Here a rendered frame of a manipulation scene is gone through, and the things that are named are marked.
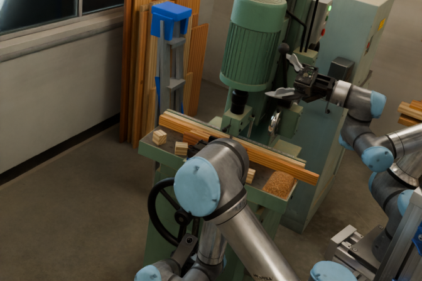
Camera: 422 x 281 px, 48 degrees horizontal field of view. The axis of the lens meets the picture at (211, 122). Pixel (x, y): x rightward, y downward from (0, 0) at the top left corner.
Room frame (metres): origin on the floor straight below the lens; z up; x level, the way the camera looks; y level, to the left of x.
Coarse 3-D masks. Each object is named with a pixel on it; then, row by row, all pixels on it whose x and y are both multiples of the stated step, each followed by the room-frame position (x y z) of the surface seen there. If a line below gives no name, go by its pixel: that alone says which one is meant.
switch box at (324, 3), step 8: (312, 0) 1.79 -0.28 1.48; (320, 0) 1.81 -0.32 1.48; (328, 0) 1.83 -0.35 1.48; (312, 8) 1.79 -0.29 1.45; (320, 8) 1.78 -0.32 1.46; (320, 16) 1.78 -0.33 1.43; (320, 24) 1.78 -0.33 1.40; (312, 32) 1.78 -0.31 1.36; (320, 32) 1.79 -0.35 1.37; (312, 40) 1.78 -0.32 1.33
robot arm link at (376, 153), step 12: (396, 132) 1.23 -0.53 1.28; (408, 132) 1.22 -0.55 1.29; (420, 132) 1.21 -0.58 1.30; (360, 144) 1.21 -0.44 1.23; (372, 144) 1.19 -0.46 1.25; (384, 144) 1.19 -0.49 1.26; (396, 144) 1.19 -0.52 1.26; (408, 144) 1.19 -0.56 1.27; (420, 144) 1.19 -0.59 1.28; (360, 156) 1.19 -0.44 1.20; (372, 156) 1.15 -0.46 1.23; (384, 156) 1.15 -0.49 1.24; (396, 156) 1.18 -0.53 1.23; (372, 168) 1.14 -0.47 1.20; (384, 168) 1.15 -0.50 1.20
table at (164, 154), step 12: (168, 132) 1.63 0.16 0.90; (144, 144) 1.52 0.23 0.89; (168, 144) 1.54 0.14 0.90; (144, 156) 1.52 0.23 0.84; (156, 156) 1.50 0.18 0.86; (168, 156) 1.48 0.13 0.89; (180, 156) 1.47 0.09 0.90; (252, 168) 1.48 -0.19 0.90; (264, 168) 1.50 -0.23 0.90; (252, 180) 1.41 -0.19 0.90; (264, 180) 1.42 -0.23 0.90; (300, 180) 1.51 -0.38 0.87; (252, 192) 1.36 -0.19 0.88; (264, 192) 1.35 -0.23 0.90; (264, 204) 1.35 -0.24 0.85; (276, 204) 1.33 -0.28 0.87; (288, 204) 1.38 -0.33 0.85
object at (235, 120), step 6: (246, 108) 1.63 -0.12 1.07; (252, 108) 1.64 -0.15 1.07; (228, 114) 1.55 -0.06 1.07; (234, 114) 1.56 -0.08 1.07; (240, 114) 1.57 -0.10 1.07; (246, 114) 1.58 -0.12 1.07; (222, 120) 1.54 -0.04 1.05; (228, 120) 1.53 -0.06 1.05; (234, 120) 1.53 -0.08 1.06; (240, 120) 1.52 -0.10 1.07; (246, 120) 1.60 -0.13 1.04; (222, 126) 1.54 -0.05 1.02; (234, 126) 1.52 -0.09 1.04; (240, 126) 1.53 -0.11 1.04; (228, 132) 1.53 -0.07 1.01; (234, 132) 1.52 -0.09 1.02; (240, 132) 1.55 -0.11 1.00
